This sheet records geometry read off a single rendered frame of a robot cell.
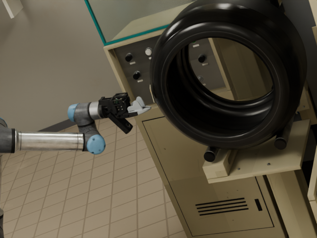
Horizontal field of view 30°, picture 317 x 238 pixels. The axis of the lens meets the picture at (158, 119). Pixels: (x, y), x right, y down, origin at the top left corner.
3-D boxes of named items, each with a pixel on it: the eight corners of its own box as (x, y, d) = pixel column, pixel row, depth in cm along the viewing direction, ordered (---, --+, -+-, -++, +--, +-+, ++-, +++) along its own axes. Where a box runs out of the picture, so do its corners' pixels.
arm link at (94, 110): (93, 123, 243) (100, 114, 250) (102, 122, 242) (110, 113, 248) (87, 106, 240) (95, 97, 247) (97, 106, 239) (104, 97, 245)
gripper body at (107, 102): (122, 99, 233) (95, 103, 238) (128, 119, 237) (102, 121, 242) (129, 91, 240) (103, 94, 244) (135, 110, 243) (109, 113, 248)
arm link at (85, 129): (87, 154, 245) (79, 129, 241) (82, 146, 255) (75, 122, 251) (104, 148, 246) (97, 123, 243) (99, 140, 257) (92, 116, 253)
